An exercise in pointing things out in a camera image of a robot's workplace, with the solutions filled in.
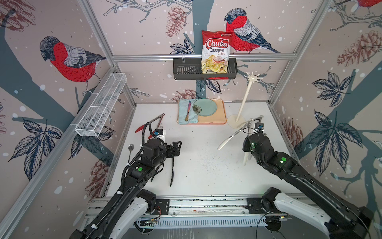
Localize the colourful handled knife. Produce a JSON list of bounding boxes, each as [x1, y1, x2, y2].
[[185, 100, 192, 122]]

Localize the silver spoon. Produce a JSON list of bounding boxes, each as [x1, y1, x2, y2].
[[128, 144, 134, 163]]

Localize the light blue cloth napkin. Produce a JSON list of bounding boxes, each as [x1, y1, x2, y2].
[[178, 99, 198, 125]]

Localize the black steel tongs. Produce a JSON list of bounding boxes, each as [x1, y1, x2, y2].
[[170, 157, 175, 187]]

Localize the red silicone tongs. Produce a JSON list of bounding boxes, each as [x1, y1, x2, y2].
[[135, 113, 165, 139]]

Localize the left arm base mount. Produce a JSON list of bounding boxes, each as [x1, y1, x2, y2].
[[144, 199, 170, 217]]

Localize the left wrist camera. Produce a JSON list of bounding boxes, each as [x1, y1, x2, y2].
[[153, 128, 166, 142]]

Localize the black wire shelf basket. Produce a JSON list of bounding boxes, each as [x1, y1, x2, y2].
[[173, 58, 238, 80]]

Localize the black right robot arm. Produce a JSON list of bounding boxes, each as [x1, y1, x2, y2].
[[243, 122, 373, 239]]

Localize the cream utensil rack stand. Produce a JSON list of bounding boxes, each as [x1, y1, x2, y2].
[[227, 72, 262, 129]]

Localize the white mesh wall basket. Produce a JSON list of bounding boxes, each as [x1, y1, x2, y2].
[[75, 73, 127, 137]]

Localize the Chuba cassava chips bag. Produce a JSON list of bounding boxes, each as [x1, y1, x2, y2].
[[201, 31, 232, 74]]

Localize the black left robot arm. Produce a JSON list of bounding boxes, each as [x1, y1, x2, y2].
[[70, 138, 182, 239]]

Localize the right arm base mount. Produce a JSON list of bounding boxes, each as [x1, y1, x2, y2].
[[244, 187, 286, 214]]

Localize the plain steel tongs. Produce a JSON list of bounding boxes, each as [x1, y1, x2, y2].
[[252, 115, 264, 122]]

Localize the orange tray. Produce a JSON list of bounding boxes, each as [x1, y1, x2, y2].
[[177, 98, 227, 125]]

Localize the green ceramic plate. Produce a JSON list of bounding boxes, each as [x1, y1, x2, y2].
[[192, 99, 217, 117]]

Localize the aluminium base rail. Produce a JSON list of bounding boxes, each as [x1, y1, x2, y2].
[[82, 195, 317, 229]]

